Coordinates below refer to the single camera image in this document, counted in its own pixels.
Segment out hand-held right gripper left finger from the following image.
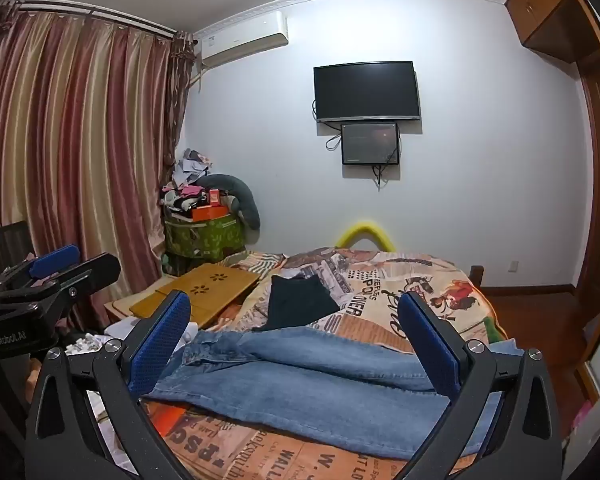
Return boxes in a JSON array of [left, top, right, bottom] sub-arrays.
[[24, 290, 193, 480]]

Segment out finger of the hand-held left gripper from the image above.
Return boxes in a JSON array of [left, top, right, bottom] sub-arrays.
[[10, 252, 122, 311], [0, 244, 81, 291]]

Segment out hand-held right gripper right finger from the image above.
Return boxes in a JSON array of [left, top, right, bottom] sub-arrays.
[[397, 290, 566, 480]]

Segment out blue denim pants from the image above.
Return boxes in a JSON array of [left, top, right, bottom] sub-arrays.
[[140, 329, 523, 458]]

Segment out light wooden side table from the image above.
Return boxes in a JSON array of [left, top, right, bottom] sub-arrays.
[[104, 274, 178, 325]]

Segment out white crumpled cloth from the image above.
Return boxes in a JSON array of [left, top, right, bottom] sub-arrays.
[[60, 320, 136, 357]]

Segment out wooden lap desk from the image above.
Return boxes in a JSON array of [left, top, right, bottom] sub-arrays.
[[129, 262, 261, 329]]

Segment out printed blanket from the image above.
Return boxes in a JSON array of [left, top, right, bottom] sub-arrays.
[[95, 246, 511, 480]]

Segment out green storage box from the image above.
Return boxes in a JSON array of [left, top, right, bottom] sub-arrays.
[[164, 214, 245, 263]]

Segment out orange box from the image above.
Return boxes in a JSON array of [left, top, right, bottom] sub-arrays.
[[191, 205, 228, 222]]

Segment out striped curtain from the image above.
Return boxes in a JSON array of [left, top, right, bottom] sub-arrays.
[[0, 2, 198, 331]]

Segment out pile of clothes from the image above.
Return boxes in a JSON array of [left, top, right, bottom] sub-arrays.
[[161, 147, 216, 211]]

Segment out yellow foam tube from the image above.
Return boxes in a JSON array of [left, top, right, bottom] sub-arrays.
[[336, 219, 397, 251]]

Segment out black cloth garment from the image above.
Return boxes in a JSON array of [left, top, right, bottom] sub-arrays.
[[251, 274, 342, 332]]

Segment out grey long pillow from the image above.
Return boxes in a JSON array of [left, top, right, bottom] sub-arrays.
[[196, 174, 262, 231]]

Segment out pink cloth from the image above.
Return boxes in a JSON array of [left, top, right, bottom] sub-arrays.
[[570, 400, 600, 432]]

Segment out white air conditioner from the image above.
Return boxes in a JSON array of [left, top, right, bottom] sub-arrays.
[[194, 10, 290, 68]]

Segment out small black wall monitor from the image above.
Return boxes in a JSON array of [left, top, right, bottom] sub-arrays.
[[341, 121, 400, 166]]

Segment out white curtain rail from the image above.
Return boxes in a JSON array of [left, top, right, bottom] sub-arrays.
[[17, 0, 176, 38]]

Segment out black wall television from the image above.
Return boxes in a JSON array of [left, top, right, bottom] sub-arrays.
[[313, 61, 421, 123]]

